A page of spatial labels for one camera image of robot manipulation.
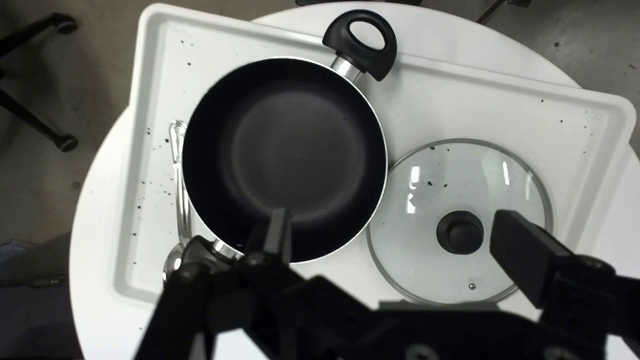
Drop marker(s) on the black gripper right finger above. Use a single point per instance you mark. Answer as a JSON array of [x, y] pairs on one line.
[[526, 246]]

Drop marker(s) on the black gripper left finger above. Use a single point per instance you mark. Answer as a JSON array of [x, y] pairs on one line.
[[276, 233]]

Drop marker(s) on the glass lid with black knob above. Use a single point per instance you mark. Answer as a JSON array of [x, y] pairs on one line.
[[426, 221]]

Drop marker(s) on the white plastic tray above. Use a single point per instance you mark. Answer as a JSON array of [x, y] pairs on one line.
[[466, 100]]

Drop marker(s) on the black chair base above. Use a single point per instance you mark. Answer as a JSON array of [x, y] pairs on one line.
[[32, 118]]

